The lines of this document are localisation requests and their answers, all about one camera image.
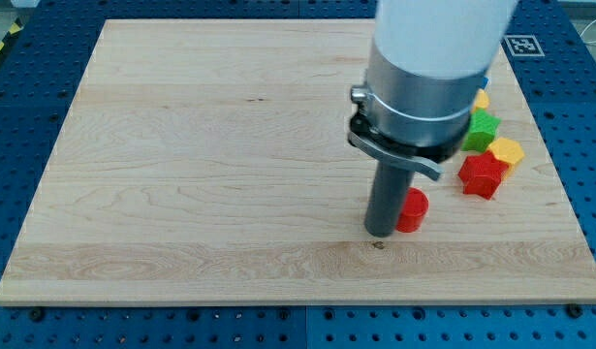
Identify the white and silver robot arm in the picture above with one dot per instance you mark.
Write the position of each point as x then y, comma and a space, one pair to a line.
427, 61

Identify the white fiducial marker tag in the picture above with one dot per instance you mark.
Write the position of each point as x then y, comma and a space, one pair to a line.
523, 46

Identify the yellow black hazard tape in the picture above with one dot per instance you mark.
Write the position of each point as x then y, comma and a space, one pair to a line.
10, 38

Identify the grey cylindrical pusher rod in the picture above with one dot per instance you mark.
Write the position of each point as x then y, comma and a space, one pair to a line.
387, 197

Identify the yellow block behind arm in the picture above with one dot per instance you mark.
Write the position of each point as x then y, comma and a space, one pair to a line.
481, 101

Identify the light wooden board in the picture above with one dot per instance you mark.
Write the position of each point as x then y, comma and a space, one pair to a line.
205, 162

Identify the green star block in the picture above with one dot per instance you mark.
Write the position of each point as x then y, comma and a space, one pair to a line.
482, 131

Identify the red cylinder block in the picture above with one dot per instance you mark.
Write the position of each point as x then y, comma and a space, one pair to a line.
413, 212

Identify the red star block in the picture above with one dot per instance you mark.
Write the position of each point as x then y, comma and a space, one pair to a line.
482, 174

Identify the yellow hexagon block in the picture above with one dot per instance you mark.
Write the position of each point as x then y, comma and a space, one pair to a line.
508, 151

